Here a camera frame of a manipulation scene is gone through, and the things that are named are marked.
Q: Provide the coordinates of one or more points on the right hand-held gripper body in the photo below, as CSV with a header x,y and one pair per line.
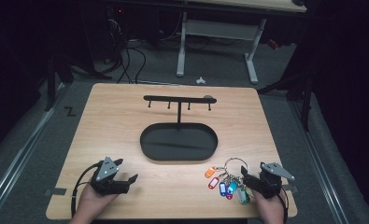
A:
x,y
271,180

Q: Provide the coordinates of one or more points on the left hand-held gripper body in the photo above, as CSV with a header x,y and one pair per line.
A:
x,y
108,170

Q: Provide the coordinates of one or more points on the bunch of coloured key tags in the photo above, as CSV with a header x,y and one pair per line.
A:
x,y
223,188

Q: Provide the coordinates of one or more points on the black key holder with tray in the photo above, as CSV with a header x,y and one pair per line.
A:
x,y
179,143

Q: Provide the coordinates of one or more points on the person's right hand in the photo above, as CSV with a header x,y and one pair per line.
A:
x,y
272,210

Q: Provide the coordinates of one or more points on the person's left hand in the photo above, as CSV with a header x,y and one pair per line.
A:
x,y
90,203

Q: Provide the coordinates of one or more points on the grey tape strip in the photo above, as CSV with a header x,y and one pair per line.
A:
x,y
291,188
56,191

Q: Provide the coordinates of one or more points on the black stand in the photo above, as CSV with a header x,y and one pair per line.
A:
x,y
305,102
51,84

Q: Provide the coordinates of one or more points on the small white plastic piece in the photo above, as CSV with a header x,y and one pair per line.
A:
x,y
200,81

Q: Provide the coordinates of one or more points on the small red object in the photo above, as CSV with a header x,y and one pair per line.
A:
x,y
272,44

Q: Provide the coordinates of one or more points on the white-legged desk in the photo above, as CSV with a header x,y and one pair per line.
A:
x,y
219,29

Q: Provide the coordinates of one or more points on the aluminium floor rail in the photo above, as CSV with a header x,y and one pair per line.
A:
x,y
319,161
20,155

